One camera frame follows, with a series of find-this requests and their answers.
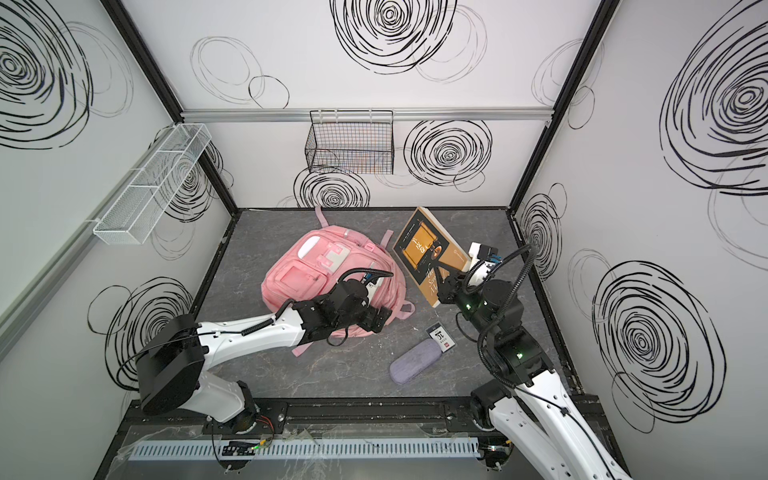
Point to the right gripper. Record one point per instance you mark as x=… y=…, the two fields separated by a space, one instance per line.
x=448 y=287

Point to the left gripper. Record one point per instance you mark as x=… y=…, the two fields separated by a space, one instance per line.
x=377 y=318

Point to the brown book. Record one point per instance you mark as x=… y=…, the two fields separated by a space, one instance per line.
x=429 y=254

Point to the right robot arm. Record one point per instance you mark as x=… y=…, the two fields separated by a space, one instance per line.
x=526 y=400

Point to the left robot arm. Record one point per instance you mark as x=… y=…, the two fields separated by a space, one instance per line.
x=174 y=368

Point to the small black white card box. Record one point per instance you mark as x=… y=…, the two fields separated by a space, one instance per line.
x=440 y=335

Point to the purple glasses case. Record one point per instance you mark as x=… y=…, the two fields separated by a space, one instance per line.
x=414 y=361

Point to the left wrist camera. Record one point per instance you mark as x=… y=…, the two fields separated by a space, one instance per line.
x=370 y=281

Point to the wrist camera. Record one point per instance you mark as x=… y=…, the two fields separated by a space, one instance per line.
x=483 y=258
x=370 y=281

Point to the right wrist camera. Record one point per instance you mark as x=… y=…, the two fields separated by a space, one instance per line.
x=483 y=258

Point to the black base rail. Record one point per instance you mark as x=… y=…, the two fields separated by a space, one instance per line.
x=452 y=414

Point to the black wire basket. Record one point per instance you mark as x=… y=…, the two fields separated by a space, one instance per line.
x=365 y=147

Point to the aluminium wall rail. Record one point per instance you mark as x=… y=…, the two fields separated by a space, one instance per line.
x=241 y=115

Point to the clear acrylic wall shelf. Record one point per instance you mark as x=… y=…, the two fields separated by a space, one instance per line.
x=168 y=182

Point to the white slotted cable duct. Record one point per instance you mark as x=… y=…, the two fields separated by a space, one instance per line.
x=305 y=449

